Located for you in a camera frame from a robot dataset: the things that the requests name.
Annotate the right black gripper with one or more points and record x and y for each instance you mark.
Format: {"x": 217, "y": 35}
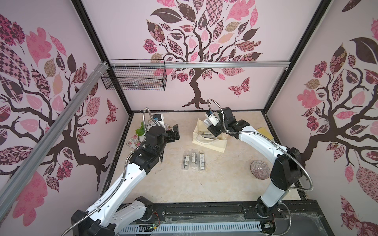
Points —
{"x": 214, "y": 129}

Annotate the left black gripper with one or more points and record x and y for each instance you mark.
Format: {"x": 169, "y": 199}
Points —
{"x": 172, "y": 137}

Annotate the cream canvas tote bag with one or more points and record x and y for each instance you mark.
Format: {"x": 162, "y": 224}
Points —
{"x": 218, "y": 144}

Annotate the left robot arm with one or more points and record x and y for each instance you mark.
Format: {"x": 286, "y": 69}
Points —
{"x": 107, "y": 216}

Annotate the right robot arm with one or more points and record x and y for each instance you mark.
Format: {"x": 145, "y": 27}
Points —
{"x": 288, "y": 170}

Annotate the white toy radish with leaves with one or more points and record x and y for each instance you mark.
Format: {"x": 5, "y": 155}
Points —
{"x": 141, "y": 130}

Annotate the yellow green sponge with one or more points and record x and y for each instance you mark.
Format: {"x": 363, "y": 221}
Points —
{"x": 265, "y": 133}

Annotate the floral rectangular tray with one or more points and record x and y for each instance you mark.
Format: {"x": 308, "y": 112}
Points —
{"x": 134, "y": 141}

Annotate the pink glass bowl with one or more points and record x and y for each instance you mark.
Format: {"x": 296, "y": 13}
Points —
{"x": 260, "y": 170}

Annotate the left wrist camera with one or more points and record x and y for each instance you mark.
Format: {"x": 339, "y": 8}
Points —
{"x": 158, "y": 118}

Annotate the aluminium rail back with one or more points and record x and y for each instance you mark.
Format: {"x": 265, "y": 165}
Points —
{"x": 283, "y": 64}

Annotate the aluminium rail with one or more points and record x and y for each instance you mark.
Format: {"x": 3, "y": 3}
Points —
{"x": 283, "y": 64}
{"x": 24, "y": 173}

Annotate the black wire basket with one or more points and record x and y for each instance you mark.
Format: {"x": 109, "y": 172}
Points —
{"x": 136, "y": 74}

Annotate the white slotted cable duct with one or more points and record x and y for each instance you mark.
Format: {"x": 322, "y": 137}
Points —
{"x": 189, "y": 228}

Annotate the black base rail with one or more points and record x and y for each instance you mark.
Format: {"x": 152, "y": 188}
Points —
{"x": 289, "y": 218}

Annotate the aluminium rail left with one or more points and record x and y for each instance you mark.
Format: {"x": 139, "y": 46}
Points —
{"x": 24, "y": 173}

